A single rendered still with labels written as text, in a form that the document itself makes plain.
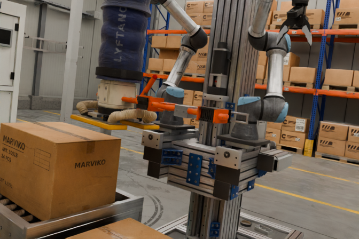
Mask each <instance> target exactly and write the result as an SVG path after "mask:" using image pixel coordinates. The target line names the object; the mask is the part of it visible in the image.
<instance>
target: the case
mask: <svg viewBox="0 0 359 239"><path fill-rule="evenodd" d="M120 148H121V138H117V137H113V136H109V135H107V134H103V133H100V132H96V131H92V130H88V129H85V128H81V127H79V126H75V125H71V124H67V123H64V122H32V123H1V129H0V194H2V195H3V196H5V197H6V198H8V199H9V200H11V201H12V202H14V203H15V204H17V205H18V206H20V207H21V208H23V209H24V210H26V211H27V212H29V213H30V214H32V215H33V216H35V217H36V218H38V219H39V220H41V221H46V220H49V219H53V218H57V217H61V216H65V215H68V214H72V213H76V212H80V211H84V210H88V209H92V208H96V207H99V206H103V205H107V204H111V203H114V202H115V193H116V183H117V177H118V168H119V158H120Z"/></svg>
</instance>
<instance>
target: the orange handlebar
mask: <svg viewBox="0 0 359 239"><path fill-rule="evenodd" d="M137 96H138V95H136V98H132V97H130V98H128V97H122V98H121V100H122V101H125V102H130V103H136V104H137ZM175 105H177V104H176V103H171V102H152V103H151V106H152V107H155V108H158V109H160V110H165V111H174V109H175ZM187 113H188V114H192V115H197V108H196V109H192V108H189V109H188V110H187ZM228 118H229V115H228V114H218V119H219V120H227V119H228Z"/></svg>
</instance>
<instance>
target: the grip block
mask: <svg viewBox="0 0 359 239"><path fill-rule="evenodd" d="M164 100H165V99H164V98H155V97H152V96H145V95H138V96H137V104H136V109H145V110H147V111H163V110H160V109H158V108H155V107H152V106H151V103H152V102H164Z"/></svg>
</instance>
